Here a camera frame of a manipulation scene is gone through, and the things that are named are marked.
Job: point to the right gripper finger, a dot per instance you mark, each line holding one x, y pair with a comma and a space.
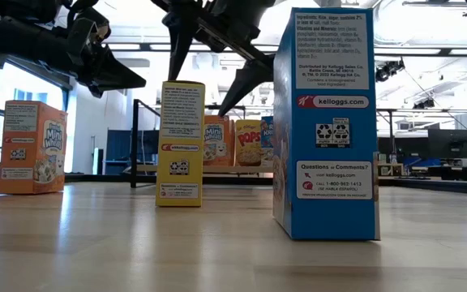
178, 44
245, 85

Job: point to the yellow Corn Pops cereal box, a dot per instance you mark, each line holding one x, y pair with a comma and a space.
249, 142
181, 144

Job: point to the blue Rice Krispies cereal box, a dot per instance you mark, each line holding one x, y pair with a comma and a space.
266, 140
331, 130

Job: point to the orange Mini Wheats cereal box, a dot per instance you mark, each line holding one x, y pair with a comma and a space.
217, 142
31, 150

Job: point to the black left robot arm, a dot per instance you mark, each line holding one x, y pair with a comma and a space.
14, 32

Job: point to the small wooden cubby shelf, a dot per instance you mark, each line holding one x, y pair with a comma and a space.
391, 169

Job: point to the dark blue partition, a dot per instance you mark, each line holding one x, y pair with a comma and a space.
116, 150

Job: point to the large window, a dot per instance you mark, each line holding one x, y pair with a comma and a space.
22, 87

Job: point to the black ceiling track spotlights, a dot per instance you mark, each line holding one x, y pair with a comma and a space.
424, 103
389, 69

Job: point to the black computer monitor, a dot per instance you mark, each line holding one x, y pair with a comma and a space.
401, 148
452, 144

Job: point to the black metal shelf bracket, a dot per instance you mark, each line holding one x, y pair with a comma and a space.
134, 142

